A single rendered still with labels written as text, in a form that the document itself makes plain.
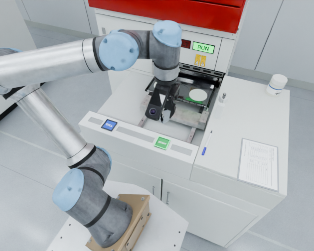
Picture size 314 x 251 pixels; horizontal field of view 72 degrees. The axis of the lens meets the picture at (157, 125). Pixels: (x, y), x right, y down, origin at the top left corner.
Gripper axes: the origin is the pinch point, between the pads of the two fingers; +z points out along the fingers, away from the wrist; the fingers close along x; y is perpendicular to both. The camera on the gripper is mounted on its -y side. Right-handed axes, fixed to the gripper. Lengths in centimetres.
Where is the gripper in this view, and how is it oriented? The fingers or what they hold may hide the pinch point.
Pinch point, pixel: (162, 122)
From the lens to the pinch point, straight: 80.8
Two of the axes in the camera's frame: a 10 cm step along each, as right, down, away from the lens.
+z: 0.0, 6.5, 7.6
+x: -9.2, -2.9, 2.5
